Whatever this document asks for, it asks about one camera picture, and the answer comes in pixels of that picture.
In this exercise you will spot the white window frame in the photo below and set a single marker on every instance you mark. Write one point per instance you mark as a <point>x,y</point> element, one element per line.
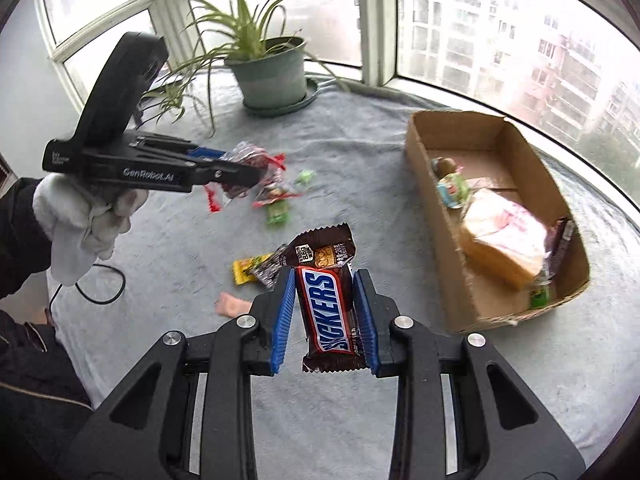
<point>377,20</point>

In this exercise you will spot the clear red-edged snack packet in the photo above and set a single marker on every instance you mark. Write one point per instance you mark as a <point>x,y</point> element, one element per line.
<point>275,195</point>
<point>250,160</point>
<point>212,200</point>

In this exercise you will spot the colourful round snack packet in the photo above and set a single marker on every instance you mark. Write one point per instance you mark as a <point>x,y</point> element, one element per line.
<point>452,191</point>

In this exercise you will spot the bright green snack packet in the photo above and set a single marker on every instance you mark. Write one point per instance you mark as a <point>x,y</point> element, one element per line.
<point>542,296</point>

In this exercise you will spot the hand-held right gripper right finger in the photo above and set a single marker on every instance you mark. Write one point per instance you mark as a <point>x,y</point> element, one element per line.
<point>365,320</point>

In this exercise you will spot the green pot saucer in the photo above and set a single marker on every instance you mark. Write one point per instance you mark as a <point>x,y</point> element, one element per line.
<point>280,111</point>

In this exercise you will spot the green white candy packet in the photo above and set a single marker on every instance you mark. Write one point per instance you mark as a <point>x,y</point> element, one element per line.
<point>278,214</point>

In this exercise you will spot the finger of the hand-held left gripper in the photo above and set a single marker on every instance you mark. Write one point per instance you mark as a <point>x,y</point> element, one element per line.
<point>205,152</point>
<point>230,175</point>

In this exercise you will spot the apartment buildings outside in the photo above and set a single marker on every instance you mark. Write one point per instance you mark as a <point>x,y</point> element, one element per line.
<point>500,35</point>

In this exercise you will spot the yellow snack packet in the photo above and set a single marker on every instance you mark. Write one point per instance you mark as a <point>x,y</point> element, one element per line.
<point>245,271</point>

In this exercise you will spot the brown chocolate bar blue lettering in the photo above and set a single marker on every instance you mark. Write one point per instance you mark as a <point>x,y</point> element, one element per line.
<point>325,305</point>

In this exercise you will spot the small dark snack packet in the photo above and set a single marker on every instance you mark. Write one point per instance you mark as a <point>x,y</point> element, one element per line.
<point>267,270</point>

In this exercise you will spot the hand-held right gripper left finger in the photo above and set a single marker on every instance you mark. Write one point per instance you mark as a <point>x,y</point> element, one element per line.
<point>285,310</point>

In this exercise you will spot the person's left hand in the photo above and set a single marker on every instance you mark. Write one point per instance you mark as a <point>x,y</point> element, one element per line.
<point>75,230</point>

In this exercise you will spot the cardboard box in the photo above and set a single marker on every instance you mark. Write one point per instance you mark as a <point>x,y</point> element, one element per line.
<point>430,260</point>

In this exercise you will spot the sliced bread packet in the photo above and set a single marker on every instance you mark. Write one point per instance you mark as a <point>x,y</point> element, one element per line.
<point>505,240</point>

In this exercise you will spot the person's left forearm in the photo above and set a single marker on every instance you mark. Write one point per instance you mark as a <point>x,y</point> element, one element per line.
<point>20,240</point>

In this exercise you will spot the dark brown chocolate bar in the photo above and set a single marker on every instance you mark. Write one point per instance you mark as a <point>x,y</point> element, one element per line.
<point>560,247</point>

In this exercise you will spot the person's dark clothing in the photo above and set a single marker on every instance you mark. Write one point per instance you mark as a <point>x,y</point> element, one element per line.
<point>35,400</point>

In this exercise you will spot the spider plant in green pot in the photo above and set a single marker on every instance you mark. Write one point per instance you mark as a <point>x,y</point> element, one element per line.
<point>272,77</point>

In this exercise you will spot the small pink packet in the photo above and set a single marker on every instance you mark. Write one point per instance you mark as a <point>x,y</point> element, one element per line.
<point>232,306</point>

